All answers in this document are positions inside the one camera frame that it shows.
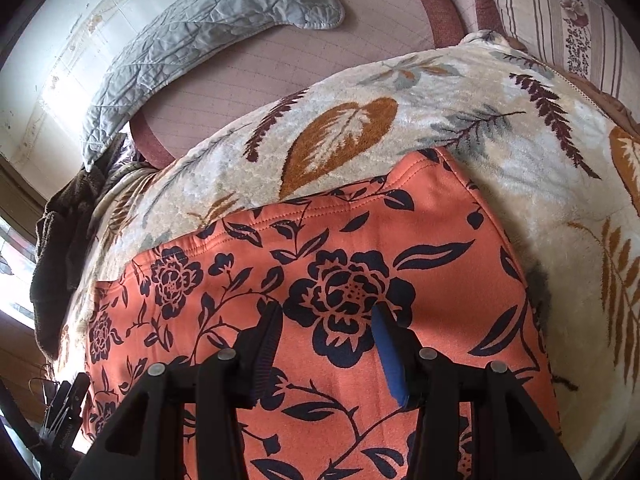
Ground cream leaf print blanket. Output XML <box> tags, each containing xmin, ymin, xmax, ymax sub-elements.
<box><xmin>57</xmin><ymin>30</ymin><xmax>640</xmax><ymax>480</ymax></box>

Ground striped floral cushion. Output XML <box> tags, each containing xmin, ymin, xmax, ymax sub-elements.
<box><xmin>480</xmin><ymin>0</ymin><xmax>640</xmax><ymax>111</ymax></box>

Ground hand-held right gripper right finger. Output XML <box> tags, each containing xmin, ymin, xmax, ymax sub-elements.
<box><xmin>372</xmin><ymin>304</ymin><xmax>581</xmax><ymax>480</ymax></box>

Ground pink sofa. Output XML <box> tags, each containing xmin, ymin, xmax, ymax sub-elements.
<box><xmin>127</xmin><ymin>0</ymin><xmax>640</xmax><ymax>171</ymax></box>

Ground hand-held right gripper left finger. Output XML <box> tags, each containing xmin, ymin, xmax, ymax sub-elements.
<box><xmin>70</xmin><ymin>302</ymin><xmax>284</xmax><ymax>480</ymax></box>

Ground orange floral garment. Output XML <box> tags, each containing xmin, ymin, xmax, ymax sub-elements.
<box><xmin>82</xmin><ymin>146</ymin><xmax>563</xmax><ymax>480</ymax></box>

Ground grey quilted pillow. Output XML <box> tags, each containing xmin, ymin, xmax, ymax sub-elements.
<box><xmin>80</xmin><ymin>0</ymin><xmax>347</xmax><ymax>173</ymax></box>

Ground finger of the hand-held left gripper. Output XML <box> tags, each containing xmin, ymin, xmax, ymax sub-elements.
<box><xmin>39</xmin><ymin>374</ymin><xmax>92</xmax><ymax>466</ymax></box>

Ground brown fleece garment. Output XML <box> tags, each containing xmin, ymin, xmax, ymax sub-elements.
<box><xmin>30</xmin><ymin>132</ymin><xmax>131</xmax><ymax>361</ymax></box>

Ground brown wooden glass door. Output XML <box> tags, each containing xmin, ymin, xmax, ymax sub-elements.
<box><xmin>0</xmin><ymin>155</ymin><xmax>91</xmax><ymax>480</ymax></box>

